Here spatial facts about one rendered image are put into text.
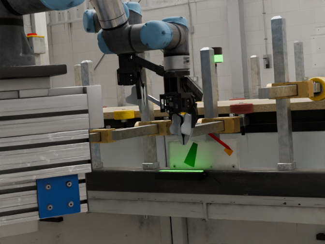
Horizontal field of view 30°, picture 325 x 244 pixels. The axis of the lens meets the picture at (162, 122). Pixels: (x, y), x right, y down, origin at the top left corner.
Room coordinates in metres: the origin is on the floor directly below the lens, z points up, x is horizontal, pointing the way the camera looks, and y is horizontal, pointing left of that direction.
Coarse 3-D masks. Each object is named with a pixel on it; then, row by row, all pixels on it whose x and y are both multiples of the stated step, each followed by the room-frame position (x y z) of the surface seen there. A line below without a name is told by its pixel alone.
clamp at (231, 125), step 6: (198, 120) 2.01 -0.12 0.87; (204, 120) 1.99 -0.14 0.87; (210, 120) 1.98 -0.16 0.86; (216, 120) 1.97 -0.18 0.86; (222, 120) 1.96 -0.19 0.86; (228, 120) 1.95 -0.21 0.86; (234, 120) 1.94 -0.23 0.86; (228, 126) 1.95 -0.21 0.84; (234, 126) 1.94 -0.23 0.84; (216, 132) 1.97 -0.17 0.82; (222, 132) 1.96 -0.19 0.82; (228, 132) 1.95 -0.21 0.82; (234, 132) 1.94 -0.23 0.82
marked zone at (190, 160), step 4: (192, 144) 2.02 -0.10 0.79; (196, 144) 2.01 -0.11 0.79; (192, 148) 2.02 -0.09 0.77; (196, 148) 2.01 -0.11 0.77; (188, 152) 2.03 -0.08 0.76; (192, 152) 2.02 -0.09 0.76; (188, 156) 2.03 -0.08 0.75; (192, 156) 2.02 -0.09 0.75; (188, 160) 2.03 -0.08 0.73; (192, 160) 2.02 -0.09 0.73; (188, 164) 2.03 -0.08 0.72; (192, 164) 2.02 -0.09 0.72
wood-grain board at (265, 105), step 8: (200, 104) 2.64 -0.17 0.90; (224, 104) 2.39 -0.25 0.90; (256, 104) 2.13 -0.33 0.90; (264, 104) 2.12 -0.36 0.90; (272, 104) 2.10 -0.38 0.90; (296, 104) 2.06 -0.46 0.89; (304, 104) 2.04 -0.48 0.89; (312, 104) 2.03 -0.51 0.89; (320, 104) 2.01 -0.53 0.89; (104, 112) 2.48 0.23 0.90; (112, 112) 2.46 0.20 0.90; (136, 112) 2.40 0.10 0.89; (160, 112) 2.34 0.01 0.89; (200, 112) 2.25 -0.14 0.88; (224, 112) 2.20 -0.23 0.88
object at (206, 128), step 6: (240, 120) 2.07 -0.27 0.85; (246, 120) 2.11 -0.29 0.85; (198, 126) 1.81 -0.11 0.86; (204, 126) 1.84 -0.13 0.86; (210, 126) 1.87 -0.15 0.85; (216, 126) 1.91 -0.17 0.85; (222, 126) 1.95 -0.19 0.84; (192, 132) 1.77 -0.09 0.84; (198, 132) 1.80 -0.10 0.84; (204, 132) 1.84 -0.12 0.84; (210, 132) 1.87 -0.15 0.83
